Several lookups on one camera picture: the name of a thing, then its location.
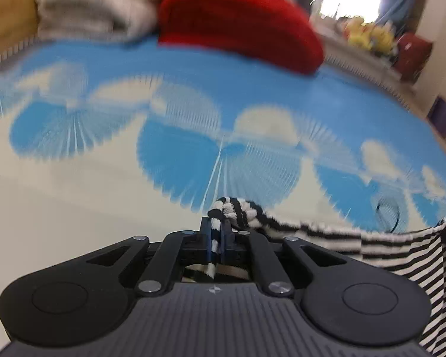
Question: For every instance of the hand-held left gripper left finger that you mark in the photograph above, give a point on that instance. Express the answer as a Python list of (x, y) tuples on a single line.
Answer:
[(206, 238)]

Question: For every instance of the yellow and blue plush toy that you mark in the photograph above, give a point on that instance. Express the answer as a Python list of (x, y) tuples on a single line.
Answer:
[(384, 41)]

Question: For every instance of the blue fan-print bed sheet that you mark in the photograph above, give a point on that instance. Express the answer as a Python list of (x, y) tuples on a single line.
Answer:
[(96, 200)]

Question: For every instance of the red folded blanket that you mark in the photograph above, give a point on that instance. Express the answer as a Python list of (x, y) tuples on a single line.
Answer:
[(238, 18)]

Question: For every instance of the dark red cushion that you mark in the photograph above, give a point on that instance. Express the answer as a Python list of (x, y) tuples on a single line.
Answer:
[(412, 57)]

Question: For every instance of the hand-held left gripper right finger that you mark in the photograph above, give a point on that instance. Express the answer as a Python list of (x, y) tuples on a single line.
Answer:
[(226, 241)]

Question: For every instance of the yellow duck plush toy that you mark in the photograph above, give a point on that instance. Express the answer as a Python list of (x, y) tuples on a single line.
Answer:
[(358, 33)]

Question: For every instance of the purple box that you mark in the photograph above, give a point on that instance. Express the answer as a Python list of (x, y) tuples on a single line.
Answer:
[(443, 117)]

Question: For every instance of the cream folded blanket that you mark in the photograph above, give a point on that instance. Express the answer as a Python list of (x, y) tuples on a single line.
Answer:
[(93, 16)]

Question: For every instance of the striped and white child's top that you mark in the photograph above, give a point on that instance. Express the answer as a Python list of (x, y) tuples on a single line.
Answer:
[(319, 236)]

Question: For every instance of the white window sill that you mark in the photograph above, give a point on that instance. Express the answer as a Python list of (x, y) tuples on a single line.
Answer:
[(364, 61)]

